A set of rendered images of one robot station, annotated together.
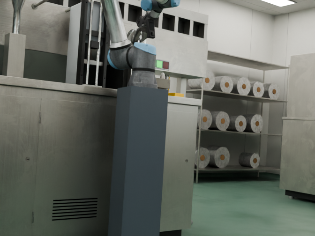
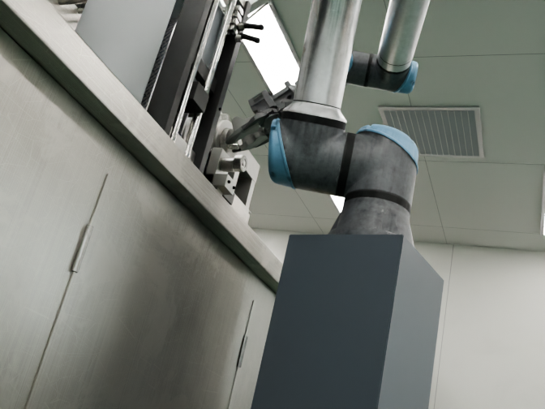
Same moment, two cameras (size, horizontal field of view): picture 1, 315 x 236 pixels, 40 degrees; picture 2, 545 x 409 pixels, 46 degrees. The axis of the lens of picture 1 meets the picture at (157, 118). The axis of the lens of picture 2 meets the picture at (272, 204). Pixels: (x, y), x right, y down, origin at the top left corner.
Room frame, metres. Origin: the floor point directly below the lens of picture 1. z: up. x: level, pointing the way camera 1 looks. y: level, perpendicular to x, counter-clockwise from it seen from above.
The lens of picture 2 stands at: (1.36, 0.75, 0.54)
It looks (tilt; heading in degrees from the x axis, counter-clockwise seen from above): 22 degrees up; 330
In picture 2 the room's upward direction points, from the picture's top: 13 degrees clockwise
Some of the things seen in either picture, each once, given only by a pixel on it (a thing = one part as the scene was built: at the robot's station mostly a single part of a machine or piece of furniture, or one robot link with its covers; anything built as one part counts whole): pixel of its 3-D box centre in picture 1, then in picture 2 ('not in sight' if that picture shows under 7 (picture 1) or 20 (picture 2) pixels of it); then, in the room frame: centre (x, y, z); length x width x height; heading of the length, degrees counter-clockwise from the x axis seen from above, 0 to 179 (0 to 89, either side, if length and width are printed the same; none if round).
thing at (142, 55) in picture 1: (143, 56); (379, 169); (2.17, 0.09, 1.07); 0.13 x 0.12 x 0.14; 55
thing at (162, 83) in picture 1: (143, 84); not in sight; (2.93, 0.11, 1.00); 0.40 x 0.16 x 0.06; 36
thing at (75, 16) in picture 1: (76, 47); (85, 95); (2.63, 0.53, 1.17); 0.34 x 0.05 x 0.54; 36
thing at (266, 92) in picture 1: (234, 118); not in sight; (6.49, -1.16, 0.93); 1.83 x 0.53 x 1.85; 126
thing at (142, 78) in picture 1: (143, 79); (372, 230); (2.17, 0.09, 0.95); 0.15 x 0.15 x 0.10
